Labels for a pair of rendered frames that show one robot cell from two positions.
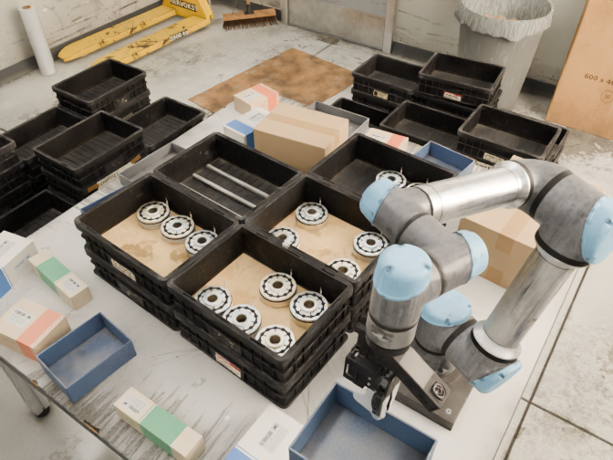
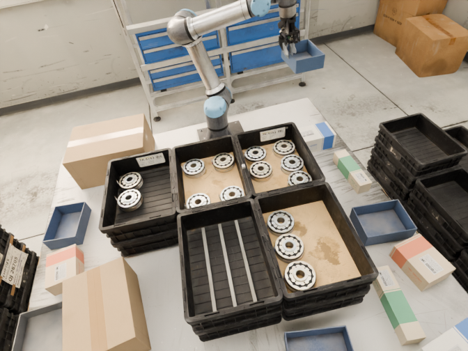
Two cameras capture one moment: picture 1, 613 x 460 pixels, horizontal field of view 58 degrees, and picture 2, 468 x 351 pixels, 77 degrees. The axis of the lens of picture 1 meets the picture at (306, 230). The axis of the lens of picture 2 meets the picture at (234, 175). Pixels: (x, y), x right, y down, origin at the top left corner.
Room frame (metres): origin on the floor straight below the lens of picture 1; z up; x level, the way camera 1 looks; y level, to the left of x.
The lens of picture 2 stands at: (1.72, 0.68, 1.83)
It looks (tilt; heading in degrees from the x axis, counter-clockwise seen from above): 47 degrees down; 228
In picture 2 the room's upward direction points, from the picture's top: 9 degrees counter-clockwise
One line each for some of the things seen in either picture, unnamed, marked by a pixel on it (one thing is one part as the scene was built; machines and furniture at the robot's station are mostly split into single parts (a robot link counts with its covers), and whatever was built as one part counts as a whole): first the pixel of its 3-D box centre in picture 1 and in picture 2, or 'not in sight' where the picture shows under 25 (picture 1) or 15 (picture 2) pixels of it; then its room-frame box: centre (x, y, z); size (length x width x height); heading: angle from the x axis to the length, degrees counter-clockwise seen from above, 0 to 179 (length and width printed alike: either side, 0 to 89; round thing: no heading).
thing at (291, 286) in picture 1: (277, 286); (260, 169); (1.02, 0.08, 0.86); 0.10 x 0.10 x 0.01
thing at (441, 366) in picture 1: (432, 343); (219, 130); (0.87, -0.33, 0.80); 0.15 x 0.15 x 0.10
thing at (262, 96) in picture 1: (256, 101); not in sight; (2.22, 0.22, 0.74); 0.16 x 0.12 x 0.07; 134
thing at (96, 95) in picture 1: (109, 116); not in sight; (2.69, 1.09, 0.37); 0.40 x 0.30 x 0.45; 146
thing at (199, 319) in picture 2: (227, 174); (223, 253); (1.44, 0.25, 0.92); 0.40 x 0.30 x 0.02; 52
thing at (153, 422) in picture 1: (159, 425); (351, 170); (0.68, 0.36, 0.73); 0.24 x 0.06 x 0.06; 56
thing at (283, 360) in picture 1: (259, 287); (275, 157); (0.96, 0.12, 0.92); 0.40 x 0.30 x 0.02; 52
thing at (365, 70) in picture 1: (390, 97); not in sight; (2.99, -0.51, 0.31); 0.40 x 0.30 x 0.34; 56
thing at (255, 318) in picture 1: (241, 319); (292, 162); (0.90, 0.17, 0.86); 0.10 x 0.10 x 0.01
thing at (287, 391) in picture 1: (263, 324); not in sight; (0.96, 0.12, 0.76); 0.40 x 0.30 x 0.12; 52
